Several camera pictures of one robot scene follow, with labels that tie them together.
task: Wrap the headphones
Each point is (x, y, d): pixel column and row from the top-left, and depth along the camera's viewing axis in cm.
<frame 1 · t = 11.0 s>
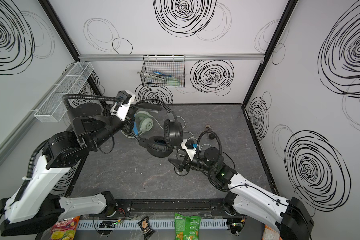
left hand: (135, 106, 53), fingers closed
right hand: (170, 153, 66), fingers open
small brown bottle: (208, 127, 104), point 4 cm above the table

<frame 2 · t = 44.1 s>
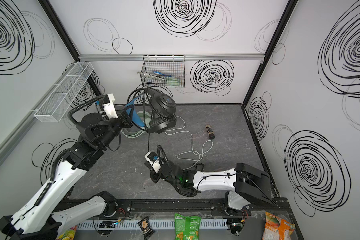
left hand: (132, 105, 61), fingers closed
right hand: (143, 165, 70), fingers closed
the named things where they were.

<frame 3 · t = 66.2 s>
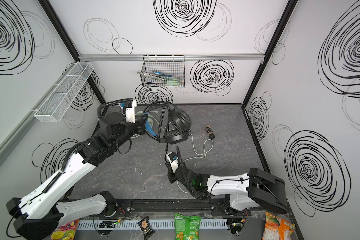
left hand: (147, 115, 65), fingers closed
right hand: (164, 165, 76), fingers closed
the named things where they were.

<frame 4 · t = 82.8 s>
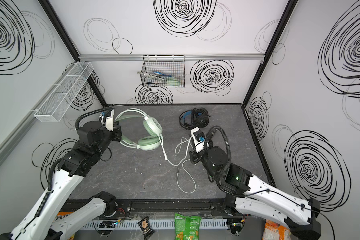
left hand: (117, 121, 68), fingers closed
right hand: (189, 135, 62), fingers closed
black blue headphones: (197, 117, 111), point 3 cm above the table
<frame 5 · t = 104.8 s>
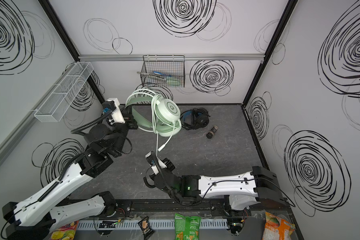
left hand: (128, 104, 59), fingers closed
right hand: (151, 160, 66), fingers closed
